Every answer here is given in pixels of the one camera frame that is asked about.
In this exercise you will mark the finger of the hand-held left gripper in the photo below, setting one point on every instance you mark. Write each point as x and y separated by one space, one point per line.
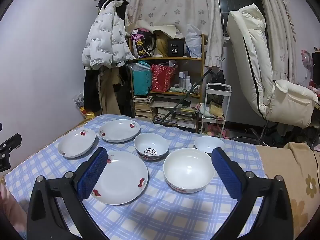
11 141

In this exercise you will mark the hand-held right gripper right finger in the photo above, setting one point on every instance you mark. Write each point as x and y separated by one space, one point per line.
226 177

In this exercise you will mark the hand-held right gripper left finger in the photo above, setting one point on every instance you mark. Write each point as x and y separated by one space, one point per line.
91 175

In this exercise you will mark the white cherry-print plate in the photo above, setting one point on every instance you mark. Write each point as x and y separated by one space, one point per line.
122 177
75 143
118 131

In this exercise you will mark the shallow plain white bowl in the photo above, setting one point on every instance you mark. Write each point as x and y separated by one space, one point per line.
208 143

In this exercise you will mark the large white printed bowl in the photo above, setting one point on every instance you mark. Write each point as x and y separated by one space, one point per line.
188 167

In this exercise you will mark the red patterned bowl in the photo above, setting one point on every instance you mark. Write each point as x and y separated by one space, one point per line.
151 142

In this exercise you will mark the person's left forearm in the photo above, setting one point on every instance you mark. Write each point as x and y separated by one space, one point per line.
11 210

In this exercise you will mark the yellow red packet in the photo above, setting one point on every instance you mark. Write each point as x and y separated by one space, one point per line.
88 114

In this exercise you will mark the beige floral blanket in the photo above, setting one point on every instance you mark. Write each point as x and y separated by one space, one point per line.
287 170

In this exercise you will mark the beige box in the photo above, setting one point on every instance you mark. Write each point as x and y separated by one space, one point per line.
217 110

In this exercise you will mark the patterned plastic bag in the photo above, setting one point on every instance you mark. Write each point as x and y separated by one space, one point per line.
79 102

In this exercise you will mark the blue checked sheet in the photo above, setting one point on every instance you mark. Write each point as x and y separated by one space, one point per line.
160 210

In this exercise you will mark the white trolley cart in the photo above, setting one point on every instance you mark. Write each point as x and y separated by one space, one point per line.
205 105

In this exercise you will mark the pile of magazines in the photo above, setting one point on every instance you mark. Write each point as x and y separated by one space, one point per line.
180 117

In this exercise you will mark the dark hanging coat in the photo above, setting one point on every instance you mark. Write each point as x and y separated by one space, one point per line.
91 90

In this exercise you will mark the stack of old books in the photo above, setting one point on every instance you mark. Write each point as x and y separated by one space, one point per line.
143 107

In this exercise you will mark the beige hanging garment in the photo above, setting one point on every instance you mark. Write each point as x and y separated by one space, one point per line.
112 92

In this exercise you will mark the black pole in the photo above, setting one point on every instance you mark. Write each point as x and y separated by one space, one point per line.
185 97

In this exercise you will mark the teal bag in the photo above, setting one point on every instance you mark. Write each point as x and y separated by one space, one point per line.
141 80

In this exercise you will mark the red patterned bag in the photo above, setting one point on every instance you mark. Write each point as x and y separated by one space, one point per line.
162 78

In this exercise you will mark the wooden shelf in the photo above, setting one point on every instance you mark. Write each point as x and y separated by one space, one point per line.
175 58

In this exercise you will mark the white puffer jacket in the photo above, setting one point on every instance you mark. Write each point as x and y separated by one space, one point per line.
105 37

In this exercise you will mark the black box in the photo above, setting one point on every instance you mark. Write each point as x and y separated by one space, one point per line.
176 47

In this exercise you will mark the white plastic bag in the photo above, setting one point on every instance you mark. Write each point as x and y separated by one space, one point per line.
193 41

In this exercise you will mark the cartoon printed bag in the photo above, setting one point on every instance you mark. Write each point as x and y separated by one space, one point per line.
141 42

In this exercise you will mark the small pink fan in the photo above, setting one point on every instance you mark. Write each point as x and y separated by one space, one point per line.
307 57

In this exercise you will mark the narrow floral curtain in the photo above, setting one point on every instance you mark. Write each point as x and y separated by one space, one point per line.
280 30

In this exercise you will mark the dark window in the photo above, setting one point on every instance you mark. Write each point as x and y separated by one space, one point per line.
237 0

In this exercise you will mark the wide floral curtain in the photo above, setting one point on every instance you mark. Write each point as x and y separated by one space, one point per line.
175 5

